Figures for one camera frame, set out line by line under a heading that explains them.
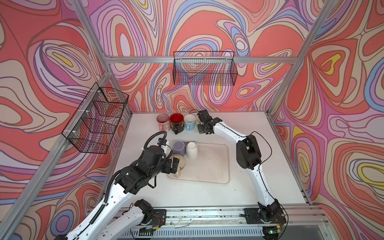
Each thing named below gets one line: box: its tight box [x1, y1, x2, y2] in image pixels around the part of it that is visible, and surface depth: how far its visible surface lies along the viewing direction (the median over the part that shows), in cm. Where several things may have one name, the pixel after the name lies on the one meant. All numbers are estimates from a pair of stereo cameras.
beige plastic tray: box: [167, 142, 230, 184], surface depth 92 cm
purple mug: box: [172, 140, 186, 157], surface depth 93 cm
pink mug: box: [156, 113, 170, 132], surface depth 104 cm
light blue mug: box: [184, 114, 196, 131], surface depth 104 cm
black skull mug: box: [169, 112, 185, 135], surface depth 105 cm
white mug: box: [186, 142, 198, 160], surface depth 92 cm
